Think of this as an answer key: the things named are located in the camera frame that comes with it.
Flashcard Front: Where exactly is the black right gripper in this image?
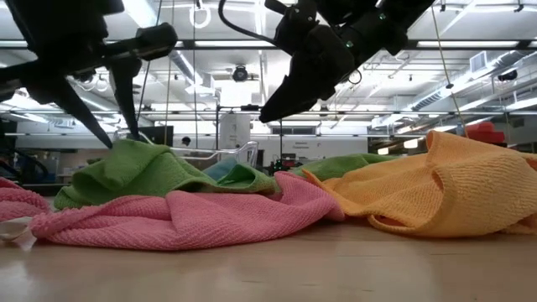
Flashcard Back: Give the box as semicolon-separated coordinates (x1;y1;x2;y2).
258;24;356;124

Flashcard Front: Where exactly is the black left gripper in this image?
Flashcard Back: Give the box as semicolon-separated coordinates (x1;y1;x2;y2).
0;39;143;150

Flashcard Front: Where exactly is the green microfiber towel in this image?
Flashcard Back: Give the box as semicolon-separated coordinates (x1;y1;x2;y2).
290;152;399;182
53;138;281;211

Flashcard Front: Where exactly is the blue microfiber towel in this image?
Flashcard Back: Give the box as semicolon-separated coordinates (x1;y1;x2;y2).
202;156;241;182

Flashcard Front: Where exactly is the pink microfiber towel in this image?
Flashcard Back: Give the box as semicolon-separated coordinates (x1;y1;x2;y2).
0;176;52;223
0;170;346;253

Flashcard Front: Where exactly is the orange microfiber towel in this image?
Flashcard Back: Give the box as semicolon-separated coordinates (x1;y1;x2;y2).
302;130;537;239

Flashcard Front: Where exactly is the black ceiling spotlight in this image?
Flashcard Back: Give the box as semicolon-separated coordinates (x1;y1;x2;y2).
232;64;250;83

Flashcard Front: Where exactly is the black and red machine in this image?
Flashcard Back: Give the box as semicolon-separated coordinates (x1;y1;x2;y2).
268;154;301;175

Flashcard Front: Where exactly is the white square column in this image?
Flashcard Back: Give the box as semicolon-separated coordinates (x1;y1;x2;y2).
219;112;252;160

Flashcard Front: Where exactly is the black computer monitor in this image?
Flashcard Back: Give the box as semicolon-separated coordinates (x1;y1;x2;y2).
140;125;175;148

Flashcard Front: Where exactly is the clear plastic bin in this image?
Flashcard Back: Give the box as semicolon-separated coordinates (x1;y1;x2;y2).
112;128;260;169

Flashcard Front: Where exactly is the long black ceiling beam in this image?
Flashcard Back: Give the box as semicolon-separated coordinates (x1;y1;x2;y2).
0;39;537;52

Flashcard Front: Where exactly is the white ceiling air vent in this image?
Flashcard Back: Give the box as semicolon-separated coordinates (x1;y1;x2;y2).
469;50;488;74

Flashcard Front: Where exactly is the black hanging cable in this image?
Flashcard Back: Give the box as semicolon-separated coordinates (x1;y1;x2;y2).
133;0;164;128

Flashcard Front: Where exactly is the yellow hanging rope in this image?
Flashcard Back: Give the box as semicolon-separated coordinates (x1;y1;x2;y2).
162;0;176;148
430;6;473;142

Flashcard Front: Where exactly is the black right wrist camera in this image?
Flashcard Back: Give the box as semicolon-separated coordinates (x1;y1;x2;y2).
263;0;319;55

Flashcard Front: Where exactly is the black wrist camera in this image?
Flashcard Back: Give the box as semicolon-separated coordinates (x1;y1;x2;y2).
103;22;179;60
263;0;319;55

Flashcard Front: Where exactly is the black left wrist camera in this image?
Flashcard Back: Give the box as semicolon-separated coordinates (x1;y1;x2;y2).
103;22;179;60

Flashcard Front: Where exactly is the white hanging ring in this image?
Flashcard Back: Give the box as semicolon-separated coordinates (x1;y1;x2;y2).
188;0;212;30

